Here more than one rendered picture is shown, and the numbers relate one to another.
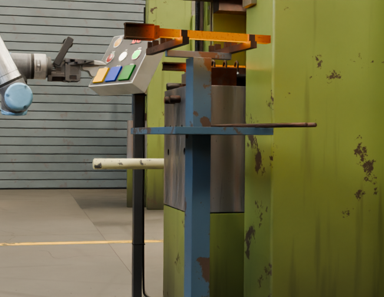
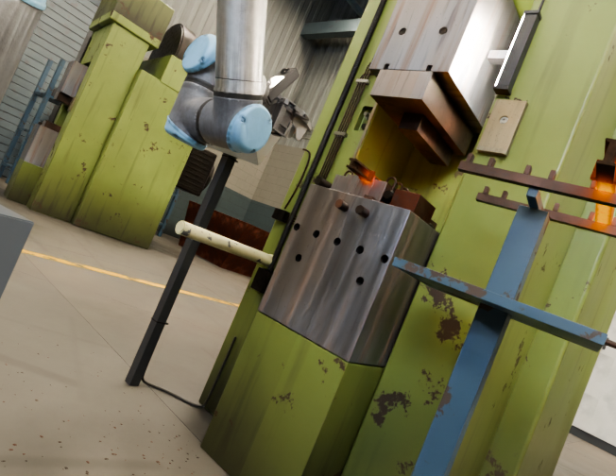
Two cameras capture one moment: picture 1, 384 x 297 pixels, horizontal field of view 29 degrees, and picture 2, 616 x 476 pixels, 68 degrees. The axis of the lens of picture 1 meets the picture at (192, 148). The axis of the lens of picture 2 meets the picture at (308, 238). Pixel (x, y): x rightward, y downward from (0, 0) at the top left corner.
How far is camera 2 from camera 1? 1.89 m
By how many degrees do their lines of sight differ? 35
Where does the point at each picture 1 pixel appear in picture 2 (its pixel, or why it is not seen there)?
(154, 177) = (48, 184)
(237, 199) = (385, 352)
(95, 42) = not seen: hidden behind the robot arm
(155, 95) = (79, 116)
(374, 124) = not seen: hidden behind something
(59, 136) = not seen: outside the picture
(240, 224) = (375, 380)
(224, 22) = (374, 136)
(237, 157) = (402, 306)
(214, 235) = (354, 390)
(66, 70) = (279, 114)
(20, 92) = (261, 124)
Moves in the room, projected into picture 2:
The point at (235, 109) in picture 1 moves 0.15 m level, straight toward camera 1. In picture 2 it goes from (422, 253) to (462, 263)
